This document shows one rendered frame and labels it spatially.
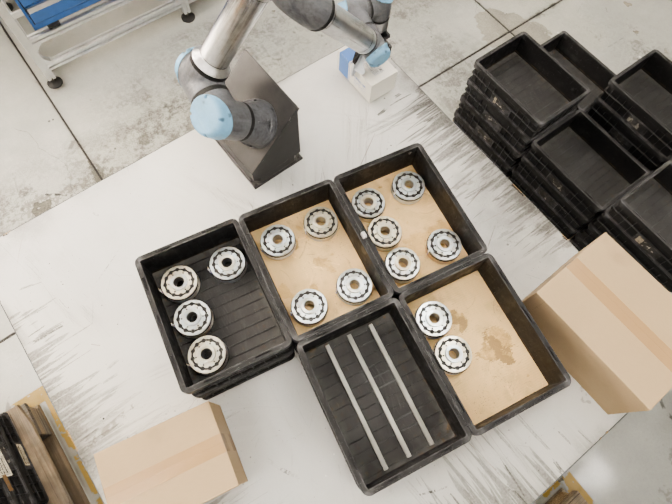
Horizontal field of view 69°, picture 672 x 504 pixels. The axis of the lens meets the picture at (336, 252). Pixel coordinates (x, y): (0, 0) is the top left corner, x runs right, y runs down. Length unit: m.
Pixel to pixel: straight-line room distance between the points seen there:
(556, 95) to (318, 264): 1.42
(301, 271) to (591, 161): 1.48
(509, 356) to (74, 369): 1.26
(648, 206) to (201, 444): 1.85
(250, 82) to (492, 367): 1.12
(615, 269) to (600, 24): 2.25
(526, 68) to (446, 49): 0.78
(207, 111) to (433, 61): 1.86
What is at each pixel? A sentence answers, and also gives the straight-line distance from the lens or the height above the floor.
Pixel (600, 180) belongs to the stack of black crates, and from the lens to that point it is 2.41.
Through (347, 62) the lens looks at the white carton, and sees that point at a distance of 1.89.
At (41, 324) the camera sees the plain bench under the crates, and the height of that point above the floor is 0.70.
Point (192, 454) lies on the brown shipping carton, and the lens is 1.36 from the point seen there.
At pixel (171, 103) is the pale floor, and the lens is 2.90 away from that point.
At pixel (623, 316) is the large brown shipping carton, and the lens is 1.56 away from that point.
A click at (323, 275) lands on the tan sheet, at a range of 1.43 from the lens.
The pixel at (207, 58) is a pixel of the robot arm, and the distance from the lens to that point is 1.46.
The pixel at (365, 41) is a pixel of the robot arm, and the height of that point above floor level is 1.15.
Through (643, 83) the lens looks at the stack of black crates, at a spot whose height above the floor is 0.49.
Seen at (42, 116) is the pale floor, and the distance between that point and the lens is 3.10.
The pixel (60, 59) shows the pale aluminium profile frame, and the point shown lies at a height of 0.14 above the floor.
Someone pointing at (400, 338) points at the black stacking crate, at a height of 0.83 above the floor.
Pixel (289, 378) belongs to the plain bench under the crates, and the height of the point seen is 0.70.
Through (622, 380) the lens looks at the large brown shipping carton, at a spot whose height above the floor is 0.90.
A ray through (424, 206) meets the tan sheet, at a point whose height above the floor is 0.83.
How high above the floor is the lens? 2.18
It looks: 68 degrees down
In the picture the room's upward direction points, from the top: 5 degrees clockwise
